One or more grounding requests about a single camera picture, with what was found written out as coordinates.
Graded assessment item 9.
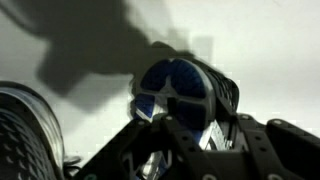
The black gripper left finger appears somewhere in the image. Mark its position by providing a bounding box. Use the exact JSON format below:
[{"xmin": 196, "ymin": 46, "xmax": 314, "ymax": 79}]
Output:
[{"xmin": 74, "ymin": 114, "xmax": 214, "ymax": 180}]

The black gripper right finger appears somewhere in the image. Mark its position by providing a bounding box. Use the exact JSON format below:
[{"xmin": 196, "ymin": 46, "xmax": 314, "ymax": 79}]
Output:
[{"xmin": 233, "ymin": 114, "xmax": 320, "ymax": 180}]

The blue soled grey sneaker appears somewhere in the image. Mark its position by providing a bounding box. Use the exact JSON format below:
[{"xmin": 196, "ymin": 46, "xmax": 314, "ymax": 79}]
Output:
[{"xmin": 129, "ymin": 41, "xmax": 241, "ymax": 180}]

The grey sneaker with black laces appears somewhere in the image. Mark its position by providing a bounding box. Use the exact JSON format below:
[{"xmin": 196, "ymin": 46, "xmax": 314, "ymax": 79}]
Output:
[{"xmin": 0, "ymin": 80, "xmax": 82, "ymax": 180}]

